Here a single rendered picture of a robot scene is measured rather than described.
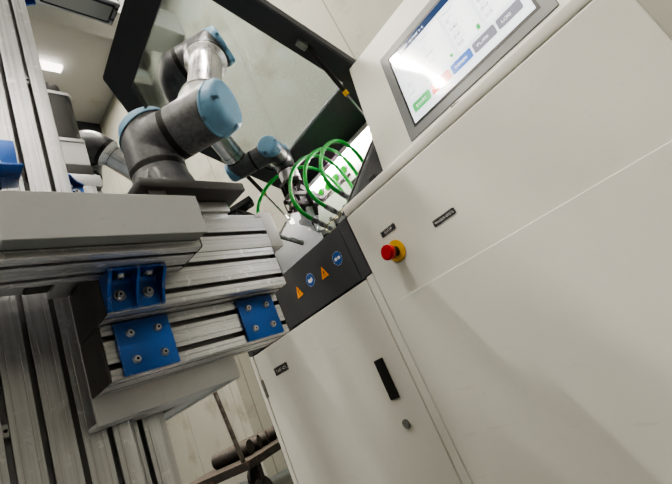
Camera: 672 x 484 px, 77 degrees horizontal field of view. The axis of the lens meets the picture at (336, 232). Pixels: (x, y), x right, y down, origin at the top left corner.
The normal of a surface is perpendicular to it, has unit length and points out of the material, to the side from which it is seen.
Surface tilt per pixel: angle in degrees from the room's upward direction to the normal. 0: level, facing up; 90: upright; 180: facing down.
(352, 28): 90
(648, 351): 90
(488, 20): 76
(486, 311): 90
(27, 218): 90
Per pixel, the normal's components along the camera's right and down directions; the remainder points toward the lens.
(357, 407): -0.72, 0.09
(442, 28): -0.80, -0.12
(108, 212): 0.64, -0.50
